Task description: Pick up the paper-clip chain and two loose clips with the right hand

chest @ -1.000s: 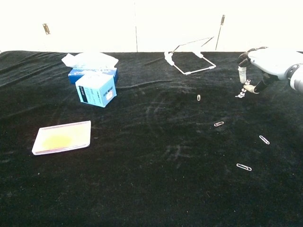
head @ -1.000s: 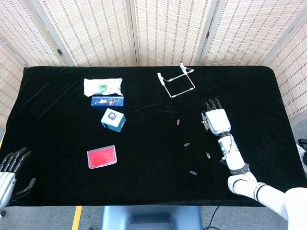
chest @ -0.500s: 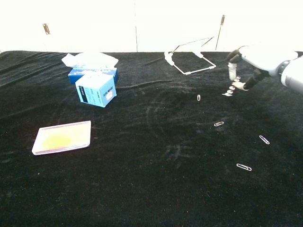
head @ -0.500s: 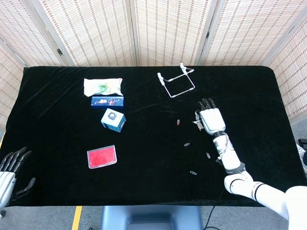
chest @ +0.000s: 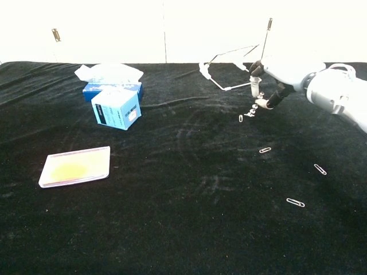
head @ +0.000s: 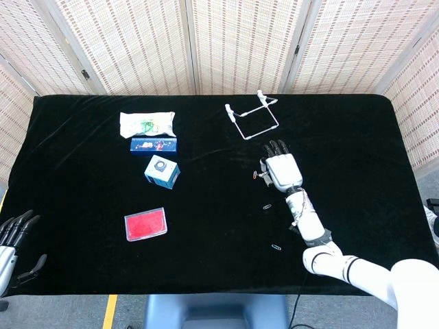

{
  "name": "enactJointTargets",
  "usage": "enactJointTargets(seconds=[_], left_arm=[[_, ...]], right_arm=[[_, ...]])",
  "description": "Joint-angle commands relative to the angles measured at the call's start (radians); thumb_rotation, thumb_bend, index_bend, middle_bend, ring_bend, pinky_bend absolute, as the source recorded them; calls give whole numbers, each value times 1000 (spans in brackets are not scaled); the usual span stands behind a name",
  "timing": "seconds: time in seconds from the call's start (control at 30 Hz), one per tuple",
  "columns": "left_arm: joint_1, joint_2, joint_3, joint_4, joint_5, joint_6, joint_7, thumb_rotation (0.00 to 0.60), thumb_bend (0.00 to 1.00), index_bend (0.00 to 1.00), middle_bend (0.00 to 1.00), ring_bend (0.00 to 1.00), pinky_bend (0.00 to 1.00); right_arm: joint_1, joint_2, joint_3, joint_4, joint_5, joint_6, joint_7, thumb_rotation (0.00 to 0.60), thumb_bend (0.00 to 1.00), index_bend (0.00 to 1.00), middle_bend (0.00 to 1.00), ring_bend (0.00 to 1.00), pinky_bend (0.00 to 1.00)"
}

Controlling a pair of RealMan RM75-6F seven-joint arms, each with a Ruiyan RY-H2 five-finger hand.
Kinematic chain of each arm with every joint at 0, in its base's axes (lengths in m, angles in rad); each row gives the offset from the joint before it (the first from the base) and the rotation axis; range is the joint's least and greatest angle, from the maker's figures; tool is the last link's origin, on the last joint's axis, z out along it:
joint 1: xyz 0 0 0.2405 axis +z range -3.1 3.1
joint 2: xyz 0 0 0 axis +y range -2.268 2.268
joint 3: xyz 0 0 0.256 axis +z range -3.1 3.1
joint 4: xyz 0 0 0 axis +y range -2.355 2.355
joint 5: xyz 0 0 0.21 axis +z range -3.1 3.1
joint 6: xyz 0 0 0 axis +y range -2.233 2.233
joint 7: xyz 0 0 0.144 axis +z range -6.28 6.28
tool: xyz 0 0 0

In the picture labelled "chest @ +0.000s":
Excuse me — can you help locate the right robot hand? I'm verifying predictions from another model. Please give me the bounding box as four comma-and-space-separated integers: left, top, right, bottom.
248, 56, 326, 109

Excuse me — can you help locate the black velvet tablecloth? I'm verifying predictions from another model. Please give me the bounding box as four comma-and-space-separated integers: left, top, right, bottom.
0, 61, 367, 275

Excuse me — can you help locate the white wire stand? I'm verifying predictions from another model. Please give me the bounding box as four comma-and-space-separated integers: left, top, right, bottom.
198, 44, 260, 92

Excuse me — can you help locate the clear tray with yellow sponge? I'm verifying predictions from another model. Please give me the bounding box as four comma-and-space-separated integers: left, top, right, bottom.
38, 146, 111, 189

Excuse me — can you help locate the light blue cube box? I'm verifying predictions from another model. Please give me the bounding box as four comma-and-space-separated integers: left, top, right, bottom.
91, 87, 143, 131

